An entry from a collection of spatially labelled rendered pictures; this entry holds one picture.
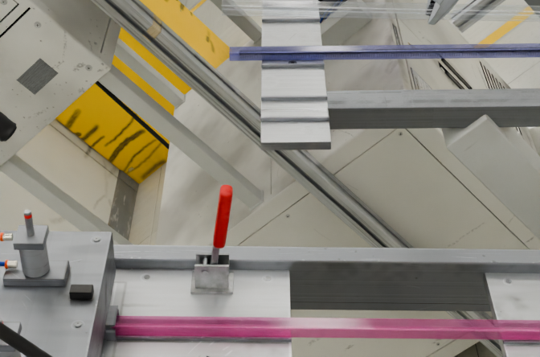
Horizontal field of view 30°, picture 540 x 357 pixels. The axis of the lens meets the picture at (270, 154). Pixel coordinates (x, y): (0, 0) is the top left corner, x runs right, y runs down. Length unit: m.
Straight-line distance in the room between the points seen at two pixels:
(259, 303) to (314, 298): 0.08
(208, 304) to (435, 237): 1.08
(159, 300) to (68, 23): 0.89
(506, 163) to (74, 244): 0.56
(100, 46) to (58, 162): 2.19
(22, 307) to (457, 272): 0.39
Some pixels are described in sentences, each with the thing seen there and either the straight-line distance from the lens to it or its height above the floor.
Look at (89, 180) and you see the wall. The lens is 3.99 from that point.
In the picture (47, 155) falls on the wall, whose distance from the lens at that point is 3.90.
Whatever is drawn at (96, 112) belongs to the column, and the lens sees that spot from 4.02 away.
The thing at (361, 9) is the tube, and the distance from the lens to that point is 0.99.
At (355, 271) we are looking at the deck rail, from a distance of 0.94.
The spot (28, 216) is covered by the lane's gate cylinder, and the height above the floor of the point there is 1.21.
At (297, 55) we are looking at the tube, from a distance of 1.14.
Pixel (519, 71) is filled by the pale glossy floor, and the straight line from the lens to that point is 2.77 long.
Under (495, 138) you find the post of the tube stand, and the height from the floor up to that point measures 0.79.
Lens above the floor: 1.44
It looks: 25 degrees down
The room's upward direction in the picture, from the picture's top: 49 degrees counter-clockwise
